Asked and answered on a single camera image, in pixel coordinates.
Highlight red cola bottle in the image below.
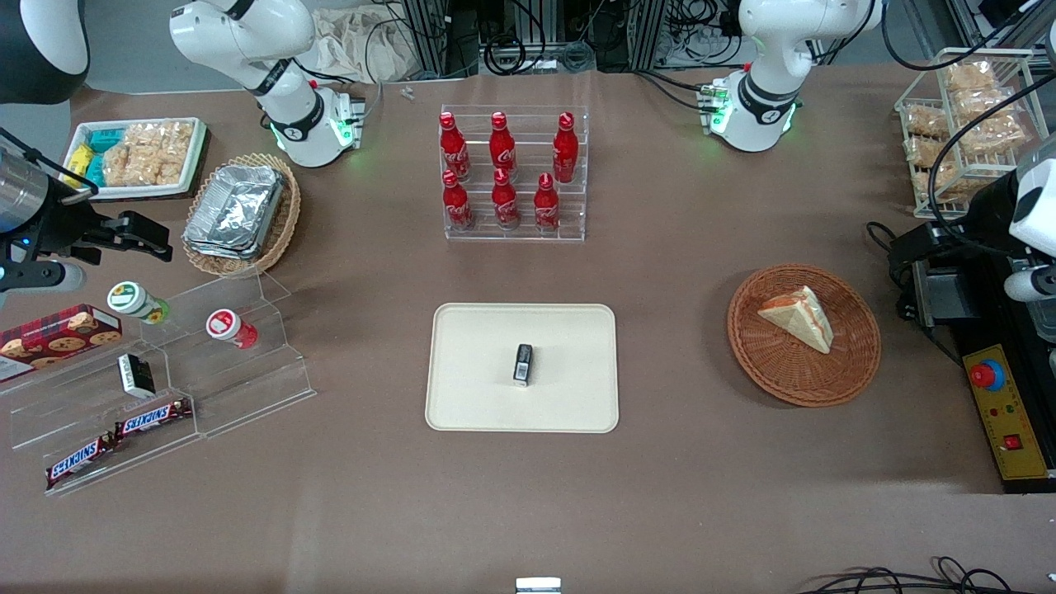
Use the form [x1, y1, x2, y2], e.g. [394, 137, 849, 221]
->
[491, 167, 521, 230]
[533, 172, 562, 233]
[552, 111, 580, 184]
[441, 170, 475, 232]
[438, 111, 472, 182]
[488, 111, 517, 178]

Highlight black coiled cable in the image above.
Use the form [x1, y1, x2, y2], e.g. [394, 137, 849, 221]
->
[865, 220, 918, 324]

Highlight yellow emergency stop panel box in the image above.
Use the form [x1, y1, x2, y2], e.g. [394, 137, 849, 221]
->
[961, 342, 1056, 496]

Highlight clear acrylic step display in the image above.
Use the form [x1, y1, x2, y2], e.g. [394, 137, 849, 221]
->
[0, 268, 318, 497]

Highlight clear bag of rice crackers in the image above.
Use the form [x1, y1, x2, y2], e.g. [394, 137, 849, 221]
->
[102, 120, 196, 188]

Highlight round brown wicker basket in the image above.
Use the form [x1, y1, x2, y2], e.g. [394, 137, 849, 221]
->
[727, 263, 882, 408]

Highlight oval tan wicker basket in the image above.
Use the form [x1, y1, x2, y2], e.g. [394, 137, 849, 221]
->
[181, 153, 302, 277]

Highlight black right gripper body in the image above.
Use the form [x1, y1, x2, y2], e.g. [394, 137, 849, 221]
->
[33, 176, 108, 266]

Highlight black base power cables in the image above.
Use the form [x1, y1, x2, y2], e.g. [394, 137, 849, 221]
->
[634, 68, 720, 114]

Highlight snickers chocolate bar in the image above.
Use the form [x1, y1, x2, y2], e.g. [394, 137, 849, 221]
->
[114, 398, 193, 439]
[45, 433, 118, 491]

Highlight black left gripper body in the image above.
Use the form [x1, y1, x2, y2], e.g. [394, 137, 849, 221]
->
[961, 169, 1028, 258]

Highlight black floor cable bundle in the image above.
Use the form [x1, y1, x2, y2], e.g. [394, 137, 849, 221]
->
[796, 557, 1056, 594]

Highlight red chocolate cookie box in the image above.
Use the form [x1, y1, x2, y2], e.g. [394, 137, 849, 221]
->
[0, 304, 123, 382]

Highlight clear acrylic bottle rack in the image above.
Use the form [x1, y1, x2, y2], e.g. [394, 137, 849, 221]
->
[440, 104, 590, 243]

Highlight triangular sandwich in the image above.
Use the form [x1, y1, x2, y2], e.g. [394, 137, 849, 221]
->
[757, 285, 835, 356]

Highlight white wire rack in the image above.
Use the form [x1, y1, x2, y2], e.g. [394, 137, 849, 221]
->
[895, 47, 1050, 219]

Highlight beige cloth bag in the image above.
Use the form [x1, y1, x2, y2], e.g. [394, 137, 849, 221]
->
[309, 7, 418, 84]

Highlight red lid drink bottle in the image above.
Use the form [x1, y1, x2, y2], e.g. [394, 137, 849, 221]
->
[205, 309, 259, 350]

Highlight stacked aluminium foil trays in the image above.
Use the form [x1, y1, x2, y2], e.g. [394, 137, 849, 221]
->
[183, 164, 285, 261]

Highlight green lid drink bottle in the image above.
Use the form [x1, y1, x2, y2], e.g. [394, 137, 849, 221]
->
[107, 281, 171, 324]

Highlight clear bag of fried snacks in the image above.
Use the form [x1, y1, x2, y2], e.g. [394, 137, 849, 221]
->
[961, 111, 1028, 158]
[953, 87, 1014, 118]
[907, 132, 959, 167]
[945, 62, 999, 94]
[926, 161, 995, 205]
[903, 103, 950, 138]

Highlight white rectangular snack tray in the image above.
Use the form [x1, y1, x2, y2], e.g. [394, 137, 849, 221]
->
[64, 117, 207, 201]

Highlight black electronics box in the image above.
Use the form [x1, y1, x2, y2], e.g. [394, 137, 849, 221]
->
[907, 247, 987, 331]

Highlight small black white box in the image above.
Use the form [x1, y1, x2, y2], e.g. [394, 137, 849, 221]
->
[118, 353, 157, 399]

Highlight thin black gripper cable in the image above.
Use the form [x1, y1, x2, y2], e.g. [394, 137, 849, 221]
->
[0, 128, 101, 200]

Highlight beige plastic tray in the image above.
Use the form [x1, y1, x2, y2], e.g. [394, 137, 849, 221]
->
[425, 303, 620, 434]

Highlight long black arm cable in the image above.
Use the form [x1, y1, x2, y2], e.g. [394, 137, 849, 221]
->
[928, 73, 1056, 242]

